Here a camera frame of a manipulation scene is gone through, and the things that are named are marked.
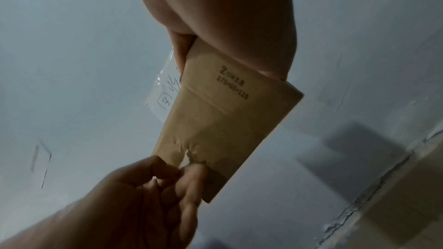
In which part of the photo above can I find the white paper wall note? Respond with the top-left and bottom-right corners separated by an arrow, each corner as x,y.
144,49 -> 184,125

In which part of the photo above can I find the brown cardboard box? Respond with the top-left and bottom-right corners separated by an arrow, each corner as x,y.
152,37 -> 305,204

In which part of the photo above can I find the person's right hand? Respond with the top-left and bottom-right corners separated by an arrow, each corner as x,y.
130,0 -> 299,82

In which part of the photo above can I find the person's left hand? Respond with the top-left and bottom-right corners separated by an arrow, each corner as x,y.
0,156 -> 210,249

